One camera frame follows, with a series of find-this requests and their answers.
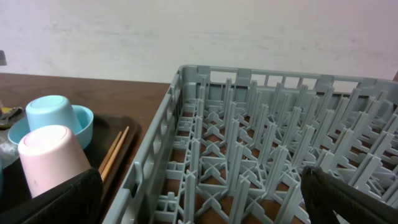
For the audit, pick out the light blue bowl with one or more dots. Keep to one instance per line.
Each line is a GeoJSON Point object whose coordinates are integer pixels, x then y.
{"type": "Point", "coordinates": [85, 117]}

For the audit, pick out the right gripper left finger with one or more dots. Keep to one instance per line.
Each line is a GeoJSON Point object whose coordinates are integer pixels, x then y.
{"type": "Point", "coordinates": [77, 200]}

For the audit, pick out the wooden chopstick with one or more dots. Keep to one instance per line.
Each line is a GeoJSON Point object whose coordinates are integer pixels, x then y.
{"type": "Point", "coordinates": [112, 159]}
{"type": "Point", "coordinates": [109, 153]}

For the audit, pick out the right wooden chopstick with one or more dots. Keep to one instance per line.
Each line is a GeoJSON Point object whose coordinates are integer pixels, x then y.
{"type": "Point", "coordinates": [112, 159]}

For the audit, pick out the grey dishwasher rack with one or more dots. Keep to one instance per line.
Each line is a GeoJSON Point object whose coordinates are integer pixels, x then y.
{"type": "Point", "coordinates": [230, 144]}

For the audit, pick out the left wooden chopstick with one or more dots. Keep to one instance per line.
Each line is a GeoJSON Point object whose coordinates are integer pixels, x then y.
{"type": "Point", "coordinates": [109, 153]}

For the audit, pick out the pink cup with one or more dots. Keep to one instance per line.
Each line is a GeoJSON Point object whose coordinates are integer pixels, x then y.
{"type": "Point", "coordinates": [50, 156]}

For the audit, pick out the yellow foil snack wrapper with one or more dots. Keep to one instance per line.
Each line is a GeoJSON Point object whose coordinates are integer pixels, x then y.
{"type": "Point", "coordinates": [9, 116]}

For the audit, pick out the light blue cup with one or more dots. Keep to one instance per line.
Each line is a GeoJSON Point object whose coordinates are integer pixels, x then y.
{"type": "Point", "coordinates": [52, 110]}

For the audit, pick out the white tissue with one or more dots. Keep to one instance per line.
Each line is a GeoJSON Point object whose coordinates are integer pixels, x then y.
{"type": "Point", "coordinates": [8, 150]}

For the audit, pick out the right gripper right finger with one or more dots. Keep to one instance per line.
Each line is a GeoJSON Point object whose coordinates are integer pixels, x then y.
{"type": "Point", "coordinates": [326, 197]}

